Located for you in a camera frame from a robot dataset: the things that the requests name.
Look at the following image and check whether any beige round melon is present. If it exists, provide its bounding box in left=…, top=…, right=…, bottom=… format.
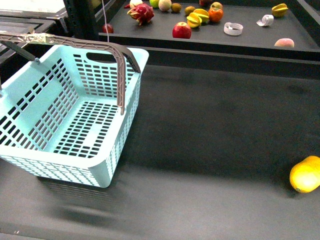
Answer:
left=158, top=0, right=172, bottom=12

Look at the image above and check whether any white pink fruit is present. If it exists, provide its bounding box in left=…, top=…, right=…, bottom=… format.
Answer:
left=129, top=0, right=143, bottom=9

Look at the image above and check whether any yellow mango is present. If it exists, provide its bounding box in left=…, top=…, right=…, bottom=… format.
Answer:
left=289, top=155, right=320, bottom=193

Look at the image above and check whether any brown kiwi right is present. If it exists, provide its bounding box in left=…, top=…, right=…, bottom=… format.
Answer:
left=184, top=5, right=196, bottom=16

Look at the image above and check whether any orange persimmon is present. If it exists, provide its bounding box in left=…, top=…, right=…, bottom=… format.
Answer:
left=208, top=8, right=224, bottom=23

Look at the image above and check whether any yellow starfruit front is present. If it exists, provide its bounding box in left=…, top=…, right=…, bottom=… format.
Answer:
left=186, top=12, right=202, bottom=28

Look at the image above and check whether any yellow starfruit far right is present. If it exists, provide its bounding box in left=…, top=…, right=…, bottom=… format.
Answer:
left=271, top=3, right=289, bottom=18

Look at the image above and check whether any white hanging cable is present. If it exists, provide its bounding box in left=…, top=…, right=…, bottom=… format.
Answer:
left=101, top=0, right=110, bottom=43

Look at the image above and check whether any pink dragon fruit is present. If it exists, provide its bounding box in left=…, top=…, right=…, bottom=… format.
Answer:
left=127, top=3, right=155, bottom=26

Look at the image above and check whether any brown kiwi left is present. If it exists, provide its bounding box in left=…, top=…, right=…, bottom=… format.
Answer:
left=171, top=3, right=182, bottom=13

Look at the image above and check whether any light blue plastic basket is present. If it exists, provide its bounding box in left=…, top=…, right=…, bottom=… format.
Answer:
left=0, top=31, right=149, bottom=188

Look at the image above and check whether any red yellow apple back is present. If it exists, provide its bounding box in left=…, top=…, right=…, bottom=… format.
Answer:
left=210, top=1, right=223, bottom=10

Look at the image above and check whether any black fruit tray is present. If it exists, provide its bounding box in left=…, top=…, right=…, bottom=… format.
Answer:
left=96, top=0, right=320, bottom=62

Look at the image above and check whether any brown kiwi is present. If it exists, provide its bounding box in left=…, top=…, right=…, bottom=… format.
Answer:
left=184, top=5, right=196, bottom=16
left=171, top=3, right=182, bottom=13

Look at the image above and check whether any green apple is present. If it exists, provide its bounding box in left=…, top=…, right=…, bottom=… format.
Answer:
left=149, top=0, right=159, bottom=9

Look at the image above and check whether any pink peach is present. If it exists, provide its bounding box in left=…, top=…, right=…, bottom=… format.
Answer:
left=274, top=38, right=295, bottom=48

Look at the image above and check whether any yellow starfruit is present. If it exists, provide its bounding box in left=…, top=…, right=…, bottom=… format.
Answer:
left=193, top=8, right=210, bottom=23
left=271, top=3, right=289, bottom=18
left=186, top=12, right=202, bottom=28

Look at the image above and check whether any white paper curl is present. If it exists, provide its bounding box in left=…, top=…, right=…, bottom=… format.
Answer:
left=256, top=14, right=274, bottom=27

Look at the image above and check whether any yellow starfruit behind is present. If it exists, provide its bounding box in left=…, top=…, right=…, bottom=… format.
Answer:
left=193, top=8, right=210, bottom=23

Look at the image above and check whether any small dark red apple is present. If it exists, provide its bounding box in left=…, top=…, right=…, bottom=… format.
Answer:
left=102, top=23, right=114, bottom=34

